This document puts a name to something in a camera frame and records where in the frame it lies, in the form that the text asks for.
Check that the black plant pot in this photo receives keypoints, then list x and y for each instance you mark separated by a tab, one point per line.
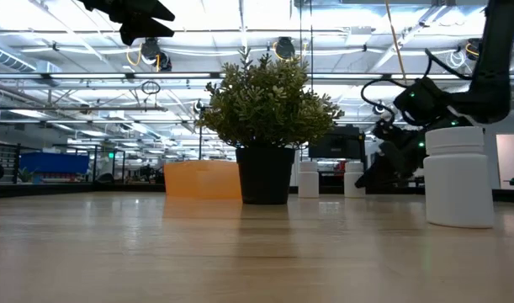
265	177

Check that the black monitor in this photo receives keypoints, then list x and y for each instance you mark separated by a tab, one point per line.
336	145

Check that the black storage rack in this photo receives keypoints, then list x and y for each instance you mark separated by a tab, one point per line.
2	166

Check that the white board panel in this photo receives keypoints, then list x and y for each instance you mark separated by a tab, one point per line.
509	155

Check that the long ceiling light strip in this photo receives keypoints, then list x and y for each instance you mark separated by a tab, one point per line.
349	76
113	76

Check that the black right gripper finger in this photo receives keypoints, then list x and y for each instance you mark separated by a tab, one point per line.
394	160
372	177

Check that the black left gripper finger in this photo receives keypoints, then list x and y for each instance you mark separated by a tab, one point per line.
143	10
143	31

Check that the green artificial plant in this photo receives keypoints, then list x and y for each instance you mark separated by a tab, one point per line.
265	105

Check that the large white pill bottle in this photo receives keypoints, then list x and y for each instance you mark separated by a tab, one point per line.
458	189

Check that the orange plastic basket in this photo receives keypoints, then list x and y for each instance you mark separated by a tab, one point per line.
202	180

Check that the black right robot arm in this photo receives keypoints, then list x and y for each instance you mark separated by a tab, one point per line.
492	63

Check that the small white pill bottle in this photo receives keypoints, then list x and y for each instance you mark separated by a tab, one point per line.
308	181
352	181

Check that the red object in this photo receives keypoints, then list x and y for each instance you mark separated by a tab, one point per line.
340	166

